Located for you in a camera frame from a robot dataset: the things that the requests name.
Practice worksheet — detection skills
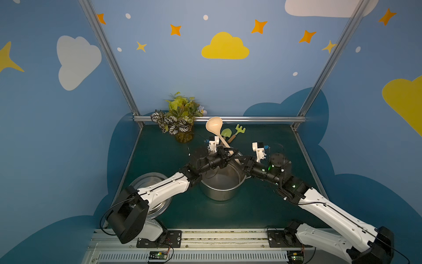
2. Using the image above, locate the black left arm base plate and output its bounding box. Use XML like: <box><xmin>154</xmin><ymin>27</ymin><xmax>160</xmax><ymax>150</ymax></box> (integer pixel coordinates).
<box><xmin>136</xmin><ymin>230</ymin><xmax>182</xmax><ymax>248</ymax></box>

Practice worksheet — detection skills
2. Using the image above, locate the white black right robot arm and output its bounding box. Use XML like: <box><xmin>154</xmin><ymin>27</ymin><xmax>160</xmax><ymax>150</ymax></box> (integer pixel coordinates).
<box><xmin>238</xmin><ymin>156</ymin><xmax>394</xmax><ymax>264</ymax></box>

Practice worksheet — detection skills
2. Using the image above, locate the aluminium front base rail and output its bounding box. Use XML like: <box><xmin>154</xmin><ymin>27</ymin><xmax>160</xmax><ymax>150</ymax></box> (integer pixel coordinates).
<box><xmin>82</xmin><ymin>228</ymin><xmax>345</xmax><ymax>264</ymax></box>

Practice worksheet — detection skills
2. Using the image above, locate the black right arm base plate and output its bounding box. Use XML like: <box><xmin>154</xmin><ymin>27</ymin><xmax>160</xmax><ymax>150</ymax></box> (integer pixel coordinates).
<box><xmin>266</xmin><ymin>229</ymin><xmax>303</xmax><ymax>248</ymax></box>

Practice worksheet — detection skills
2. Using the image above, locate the right green circuit board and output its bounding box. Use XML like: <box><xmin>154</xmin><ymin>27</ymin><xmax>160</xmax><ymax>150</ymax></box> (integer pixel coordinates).
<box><xmin>287</xmin><ymin>251</ymin><xmax>304</xmax><ymax>264</ymax></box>

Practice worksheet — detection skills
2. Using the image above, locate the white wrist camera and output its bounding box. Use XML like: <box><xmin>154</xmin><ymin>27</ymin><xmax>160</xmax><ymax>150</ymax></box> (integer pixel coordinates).
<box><xmin>208</xmin><ymin>136</ymin><xmax>220</xmax><ymax>154</ymax></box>
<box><xmin>252</xmin><ymin>142</ymin><xmax>266</xmax><ymax>163</ymax></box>

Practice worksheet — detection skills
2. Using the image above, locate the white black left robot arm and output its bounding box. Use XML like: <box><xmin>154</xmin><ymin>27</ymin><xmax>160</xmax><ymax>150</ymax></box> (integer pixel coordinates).
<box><xmin>103</xmin><ymin>146</ymin><xmax>238</xmax><ymax>244</ymax></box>

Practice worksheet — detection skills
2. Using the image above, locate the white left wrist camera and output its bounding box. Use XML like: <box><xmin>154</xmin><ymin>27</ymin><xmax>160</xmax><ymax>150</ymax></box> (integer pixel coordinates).
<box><xmin>208</xmin><ymin>136</ymin><xmax>220</xmax><ymax>154</ymax></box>

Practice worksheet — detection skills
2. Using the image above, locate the glass vase with artificial plant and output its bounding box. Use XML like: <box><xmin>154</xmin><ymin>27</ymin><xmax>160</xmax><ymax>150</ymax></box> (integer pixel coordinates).
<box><xmin>150</xmin><ymin>92</ymin><xmax>207</xmax><ymax>144</ymax></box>

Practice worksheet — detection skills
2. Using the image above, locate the aluminium right frame post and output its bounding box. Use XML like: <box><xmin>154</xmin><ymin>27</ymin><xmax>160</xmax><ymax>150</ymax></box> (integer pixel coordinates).
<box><xmin>297</xmin><ymin>0</ymin><xmax>371</xmax><ymax>123</ymax></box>

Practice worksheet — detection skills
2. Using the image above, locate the green toy shovel wooden handle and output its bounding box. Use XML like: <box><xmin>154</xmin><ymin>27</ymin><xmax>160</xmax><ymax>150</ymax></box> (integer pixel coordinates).
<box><xmin>221</xmin><ymin>128</ymin><xmax>233</xmax><ymax>139</ymax></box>

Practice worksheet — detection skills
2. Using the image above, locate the stainless steel stock pot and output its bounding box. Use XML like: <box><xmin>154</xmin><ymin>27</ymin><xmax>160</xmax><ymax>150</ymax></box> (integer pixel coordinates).
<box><xmin>199</xmin><ymin>151</ymin><xmax>247</xmax><ymax>201</ymax></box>

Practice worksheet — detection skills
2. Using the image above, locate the steel pot lid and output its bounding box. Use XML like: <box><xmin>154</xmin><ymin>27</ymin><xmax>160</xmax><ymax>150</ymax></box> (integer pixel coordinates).
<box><xmin>127</xmin><ymin>172</ymin><xmax>173</xmax><ymax>221</ymax></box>

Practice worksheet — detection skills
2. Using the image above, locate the aluminium frame post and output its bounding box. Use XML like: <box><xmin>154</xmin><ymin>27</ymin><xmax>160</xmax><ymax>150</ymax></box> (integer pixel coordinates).
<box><xmin>297</xmin><ymin>0</ymin><xmax>371</xmax><ymax>123</ymax></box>
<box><xmin>79</xmin><ymin>0</ymin><xmax>145</xmax><ymax>129</ymax></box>

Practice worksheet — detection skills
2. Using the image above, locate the left green circuit board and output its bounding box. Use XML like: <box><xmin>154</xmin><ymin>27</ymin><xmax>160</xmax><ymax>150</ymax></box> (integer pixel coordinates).
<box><xmin>148</xmin><ymin>251</ymin><xmax>169</xmax><ymax>262</ymax></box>

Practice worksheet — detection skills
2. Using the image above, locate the green toy rake wooden handle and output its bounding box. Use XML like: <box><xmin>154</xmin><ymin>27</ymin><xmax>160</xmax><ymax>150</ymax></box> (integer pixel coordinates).
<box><xmin>227</xmin><ymin>124</ymin><xmax>246</xmax><ymax>143</ymax></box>

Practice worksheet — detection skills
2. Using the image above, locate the aluminium left frame post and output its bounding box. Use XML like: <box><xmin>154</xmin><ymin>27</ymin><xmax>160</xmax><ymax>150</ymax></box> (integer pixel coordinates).
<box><xmin>79</xmin><ymin>0</ymin><xmax>145</xmax><ymax>129</ymax></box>

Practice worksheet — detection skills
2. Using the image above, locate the beige plastic ladle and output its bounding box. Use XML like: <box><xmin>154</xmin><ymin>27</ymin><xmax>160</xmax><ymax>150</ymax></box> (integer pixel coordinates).
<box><xmin>206</xmin><ymin>117</ymin><xmax>241</xmax><ymax>165</ymax></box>

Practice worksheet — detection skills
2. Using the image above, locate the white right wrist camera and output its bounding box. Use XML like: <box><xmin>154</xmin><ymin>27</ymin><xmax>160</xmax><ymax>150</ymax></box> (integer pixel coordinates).
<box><xmin>252</xmin><ymin>142</ymin><xmax>266</xmax><ymax>163</ymax></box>

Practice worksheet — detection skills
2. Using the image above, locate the aluminium back frame rail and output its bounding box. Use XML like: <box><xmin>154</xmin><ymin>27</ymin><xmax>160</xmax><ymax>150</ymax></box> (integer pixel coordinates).
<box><xmin>133</xmin><ymin>115</ymin><xmax>307</xmax><ymax>123</ymax></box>

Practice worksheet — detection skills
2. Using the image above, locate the green circuit board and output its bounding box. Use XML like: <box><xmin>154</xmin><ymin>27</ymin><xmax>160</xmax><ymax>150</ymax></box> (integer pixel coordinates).
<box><xmin>148</xmin><ymin>251</ymin><xmax>169</xmax><ymax>262</ymax></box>
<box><xmin>287</xmin><ymin>251</ymin><xmax>304</xmax><ymax>264</ymax></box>

